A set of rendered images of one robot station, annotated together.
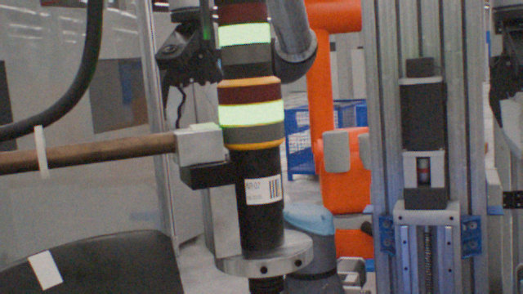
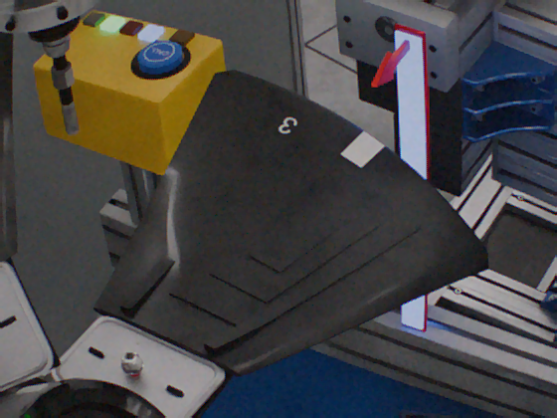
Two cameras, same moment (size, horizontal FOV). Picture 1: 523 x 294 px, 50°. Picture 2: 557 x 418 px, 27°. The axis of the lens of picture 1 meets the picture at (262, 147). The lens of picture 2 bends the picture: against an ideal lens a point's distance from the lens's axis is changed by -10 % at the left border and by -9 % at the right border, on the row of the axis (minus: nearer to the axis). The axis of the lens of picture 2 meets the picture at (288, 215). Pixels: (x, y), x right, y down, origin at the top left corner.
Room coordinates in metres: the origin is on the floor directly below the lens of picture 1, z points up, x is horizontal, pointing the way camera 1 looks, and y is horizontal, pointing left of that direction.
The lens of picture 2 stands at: (0.01, -0.22, 1.72)
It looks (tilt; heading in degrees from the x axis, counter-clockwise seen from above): 44 degrees down; 18
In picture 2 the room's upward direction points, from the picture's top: 6 degrees counter-clockwise
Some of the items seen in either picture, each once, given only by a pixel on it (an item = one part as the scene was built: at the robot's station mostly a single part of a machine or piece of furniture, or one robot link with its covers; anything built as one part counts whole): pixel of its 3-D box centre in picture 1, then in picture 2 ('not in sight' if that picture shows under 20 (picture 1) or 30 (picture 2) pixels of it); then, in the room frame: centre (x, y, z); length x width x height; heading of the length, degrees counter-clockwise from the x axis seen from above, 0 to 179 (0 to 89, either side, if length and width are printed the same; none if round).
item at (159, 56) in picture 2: not in sight; (160, 58); (0.80, 0.14, 1.08); 0.04 x 0.04 x 0.02
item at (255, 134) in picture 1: (252, 131); not in sight; (0.38, 0.01, 1.54); 0.04 x 0.04 x 0.01
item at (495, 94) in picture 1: (506, 97); not in sight; (0.80, -0.35, 1.51); 0.05 x 0.02 x 0.09; 75
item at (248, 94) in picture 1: (249, 92); not in sight; (0.38, 0.01, 1.57); 0.04 x 0.04 x 0.01
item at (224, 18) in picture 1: (242, 15); not in sight; (0.38, 0.01, 1.62); 0.03 x 0.03 x 0.01
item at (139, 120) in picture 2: not in sight; (128, 92); (0.81, 0.19, 1.02); 0.16 x 0.10 x 0.11; 74
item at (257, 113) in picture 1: (251, 112); not in sight; (0.38, 0.01, 1.56); 0.04 x 0.04 x 0.01
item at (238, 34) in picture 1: (244, 35); not in sight; (0.38, 0.01, 1.61); 0.03 x 0.03 x 0.01
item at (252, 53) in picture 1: (246, 55); not in sight; (0.38, 0.01, 1.59); 0.03 x 0.03 x 0.01
